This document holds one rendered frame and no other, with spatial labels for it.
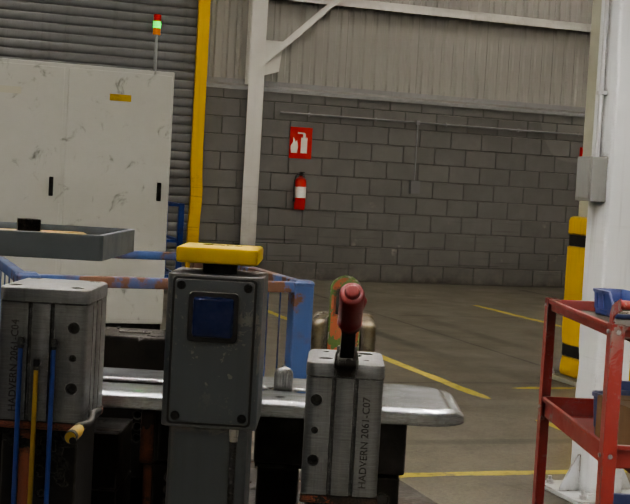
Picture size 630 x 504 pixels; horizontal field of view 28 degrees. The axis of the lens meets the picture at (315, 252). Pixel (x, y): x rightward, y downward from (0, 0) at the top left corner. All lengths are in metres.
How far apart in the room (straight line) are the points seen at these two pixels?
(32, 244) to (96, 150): 8.53
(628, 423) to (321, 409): 2.36
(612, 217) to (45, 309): 4.22
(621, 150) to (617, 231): 0.33
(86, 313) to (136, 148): 8.40
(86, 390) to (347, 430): 0.23
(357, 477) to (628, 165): 4.19
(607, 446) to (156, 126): 6.66
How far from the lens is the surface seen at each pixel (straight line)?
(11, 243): 0.90
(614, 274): 5.20
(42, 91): 9.38
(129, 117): 9.47
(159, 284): 3.32
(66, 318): 1.09
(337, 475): 1.09
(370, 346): 1.41
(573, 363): 8.49
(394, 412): 1.20
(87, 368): 1.10
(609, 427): 3.29
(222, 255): 0.91
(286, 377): 1.28
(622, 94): 5.20
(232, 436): 0.92
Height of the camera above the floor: 1.21
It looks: 3 degrees down
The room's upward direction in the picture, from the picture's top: 3 degrees clockwise
